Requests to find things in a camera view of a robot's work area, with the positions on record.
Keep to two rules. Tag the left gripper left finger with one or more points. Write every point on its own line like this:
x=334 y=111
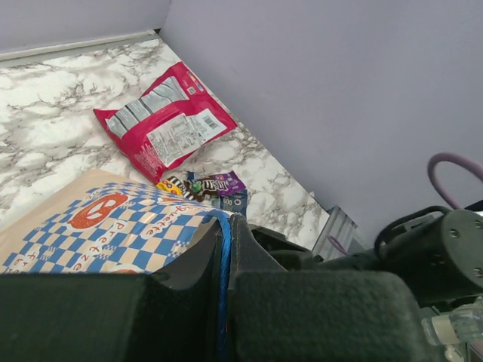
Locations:
x=169 y=315

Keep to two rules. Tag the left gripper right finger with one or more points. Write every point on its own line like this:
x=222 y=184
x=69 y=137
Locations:
x=313 y=315

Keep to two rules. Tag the blue checkered paper bag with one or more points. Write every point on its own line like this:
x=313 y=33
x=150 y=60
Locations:
x=102 y=223

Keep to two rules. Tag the blue Kettle chips bag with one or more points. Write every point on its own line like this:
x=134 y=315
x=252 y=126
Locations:
x=236 y=203

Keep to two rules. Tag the yellow M&M candy pack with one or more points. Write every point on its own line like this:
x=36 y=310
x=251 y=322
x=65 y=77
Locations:
x=172 y=185

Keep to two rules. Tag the brown chocolate candy pack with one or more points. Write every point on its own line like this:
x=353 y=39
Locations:
x=214 y=185

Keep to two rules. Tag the pink snack bag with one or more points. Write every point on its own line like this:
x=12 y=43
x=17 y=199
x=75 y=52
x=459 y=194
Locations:
x=173 y=119

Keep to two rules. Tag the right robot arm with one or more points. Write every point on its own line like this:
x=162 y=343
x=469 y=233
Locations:
x=437 y=252

